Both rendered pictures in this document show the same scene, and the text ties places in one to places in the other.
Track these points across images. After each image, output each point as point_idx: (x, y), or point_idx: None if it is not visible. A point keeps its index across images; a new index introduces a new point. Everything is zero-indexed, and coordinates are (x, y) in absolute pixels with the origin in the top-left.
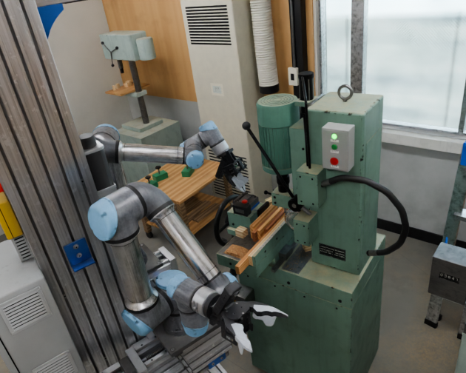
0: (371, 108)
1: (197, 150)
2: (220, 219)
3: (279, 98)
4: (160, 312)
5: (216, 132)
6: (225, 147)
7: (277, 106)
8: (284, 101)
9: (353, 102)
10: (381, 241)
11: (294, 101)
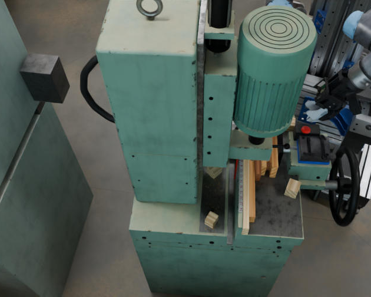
0: (106, 10)
1: (357, 19)
2: (341, 150)
3: (278, 32)
4: (266, 0)
5: None
6: (350, 69)
7: (261, 7)
8: (259, 23)
9: (136, 16)
10: (131, 214)
11: (244, 27)
